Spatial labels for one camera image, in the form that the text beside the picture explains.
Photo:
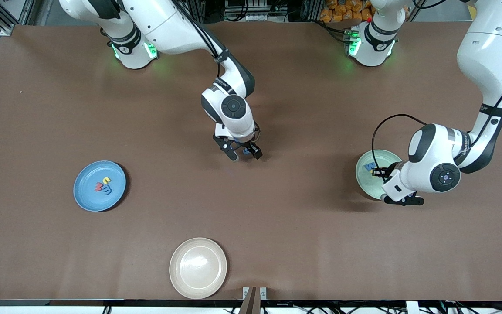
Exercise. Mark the aluminium table edge rail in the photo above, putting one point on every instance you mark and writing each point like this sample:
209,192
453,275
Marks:
103,303

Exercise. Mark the green plate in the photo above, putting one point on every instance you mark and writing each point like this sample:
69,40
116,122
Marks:
364,181

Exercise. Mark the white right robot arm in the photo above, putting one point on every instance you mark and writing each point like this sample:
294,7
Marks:
233,107

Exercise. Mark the blue foam capital M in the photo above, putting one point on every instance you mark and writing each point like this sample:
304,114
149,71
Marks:
369,166

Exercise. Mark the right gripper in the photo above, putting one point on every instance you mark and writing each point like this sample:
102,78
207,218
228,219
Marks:
248,144

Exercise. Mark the camera stand bracket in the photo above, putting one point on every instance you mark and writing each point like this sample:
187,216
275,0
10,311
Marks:
254,296

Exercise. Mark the red foam letter w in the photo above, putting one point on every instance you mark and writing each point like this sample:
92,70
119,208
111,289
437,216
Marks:
98,187

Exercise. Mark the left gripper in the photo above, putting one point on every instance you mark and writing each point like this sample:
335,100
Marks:
386,171

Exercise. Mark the yellow foam letter u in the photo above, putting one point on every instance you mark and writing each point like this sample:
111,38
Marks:
106,180

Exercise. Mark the blue foam lowercase m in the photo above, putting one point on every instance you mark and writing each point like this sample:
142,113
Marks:
108,190

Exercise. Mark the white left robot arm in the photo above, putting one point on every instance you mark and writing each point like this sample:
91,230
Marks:
486,56

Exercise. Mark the white power strip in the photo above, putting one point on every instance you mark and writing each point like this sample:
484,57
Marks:
164,8

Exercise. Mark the orange bagged items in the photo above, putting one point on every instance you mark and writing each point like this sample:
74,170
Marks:
342,11

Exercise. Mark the blue plate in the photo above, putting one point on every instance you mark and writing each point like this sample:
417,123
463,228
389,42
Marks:
103,203

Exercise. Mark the black electronics box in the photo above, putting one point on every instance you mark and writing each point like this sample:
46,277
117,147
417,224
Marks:
255,8

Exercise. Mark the beige plate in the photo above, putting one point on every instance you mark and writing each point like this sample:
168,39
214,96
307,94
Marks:
198,268

